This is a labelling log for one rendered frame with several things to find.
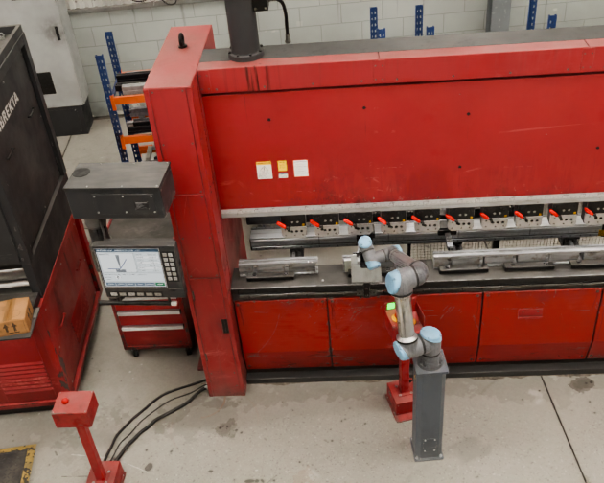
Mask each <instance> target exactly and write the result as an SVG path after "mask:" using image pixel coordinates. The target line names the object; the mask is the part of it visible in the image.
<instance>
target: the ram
mask: <svg viewBox="0 0 604 483"><path fill-rule="evenodd" d="M201 98H202V103H203V109H204V115H205V121H206V126H207V131H208V137H209V143H210V149H211V154H212V160H213V166H214V172H215V177H216V183H217V189H218V195H219V201H220V207H221V210H229V209H249V208H270V207H291V206H313V205H334V204H354V203H375V202H396V201H417V200H437V199H459V198H480V197H501V196H541V195H562V194H584V193H604V71H601V72H584V73H566V74H549V75H533V76H516V77H498V78H482V79H465V80H432V81H415V82H398V83H379V84H364V85H347V86H330V87H314V88H296V89H279V90H263V91H245V92H228V93H212V94H202V96H201ZM305 159H308V167H309V176H301V177H294V172H293V163H292V160H305ZM285 160H286V161H287V170H286V171H280V172H278V163H277V161H285ZM267 161H270V162H271V170H272V178H268V179H258V174H257V166H256V162H267ZM279 173H288V177H286V178H279ZM585 201H604V196H601V197H579V198H558V199H537V200H516V201H496V202H475V203H454V204H432V205H411V206H390V207H369V208H348V209H327V210H306V211H285V212H263V213H242V214H221V217H222V218H223V219H224V218H245V217H266V216H287V215H308V214H330V213H351V212H373V211H394V210H415V209H436V208H457V207H478V206H501V205H522V204H543V203H564V202H585Z"/></svg>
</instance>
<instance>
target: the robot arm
mask: <svg viewBox="0 0 604 483"><path fill-rule="evenodd" d="M358 244H359V245H358V248H359V249H358V253H357V254H356V255H357V257H358V258H360V267H361V268H367V267H368V269H369V270H373V269H376V268H378V267H380V266H381V263H384V262H387V261H391V262H393V263H395V264H396V265H398V266H400V267H401V268H400V269H395V270H393V271H391V272H388V273H387V275H386V277H385V285H386V288H387V291H388V292H389V293H390V294H391V295H392V296H393V297H394V298H395V307H396V315H397V324H398V334H397V335H396V341H394V342H393V348H394V351H395V353H396V355H397V356H398V358H399V359H400V360H408V359H411V358H414V357H416V363H417V365H418V366H419V367H420V368H421V369H423V370H426V371H436V370H438V369H440V368H441V367H442V365H443V362H444V358H443V356H442V353H441V340H442V337H441V333H440V331H439V330H438V329H436V328H434V327H432V326H426V327H423V328H422V329H421V330H420V333H416V332H415V331H414V325H413V315H412V306H411V297H410V296H411V295H412V293H413V288H415V287H418V286H421V285H423V284H424V283H425V282H426V280H427V279H428V276H429V270H428V267H427V266H426V264H424V263H423V262H421V261H419V260H414V259H412V258H411V257H409V256H408V255H407V254H405V253H403V251H402V248H401V247H400V245H398V244H397V245H392V246H389V247H387V248H384V249H381V250H377V251H375V249H374V247H373V244H372V240H371V239H370V237H368V236H361V237H360V239H359V241H358Z"/></svg>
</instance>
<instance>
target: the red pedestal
mask: <svg viewBox="0 0 604 483"><path fill-rule="evenodd" d="M98 406H99V404H98V401H97V398H96V395H95V393H94V391H69V392H59V393H58V397H57V400H56V402H55V405H54V408H53V410H52V413H51V415H52V417H53V420H54V422H55V424H56V427H57V428H58V427H75V428H76V429H77V432H78V433H79V436H80V438H81V443H82V445H83V448H84V450H85V453H86V455H87V458H88V461H89V463H90V466H91V469H90V472H89V475H88V477H87V481H86V483H124V480H125V476H126V472H125V471H124V470H123V467H122V465H121V462H120V461H101V458H100V456H99V453H98V451H97V449H96V446H95V443H94V441H93V438H92V435H91V432H90V430H89V428H90V427H92V425H93V422H94V419H95V416H96V413H97V409H98Z"/></svg>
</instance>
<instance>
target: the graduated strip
mask: <svg viewBox="0 0 604 483"><path fill-rule="evenodd" d="M601 196H604V193H584V194H562V195H522V196H501V197H480V198H459V199H437V200H417V201H396V202H375V203H354V204H334V205H313V206H291V207H270V208H249V209H229V210H221V213H222V214H242V213H263V212H285V211H306V210H327V209H348V208H369V207H390V206H411V205H432V204H454V203H475V202H496V201H516V200H537V199H558V198H579V197H601Z"/></svg>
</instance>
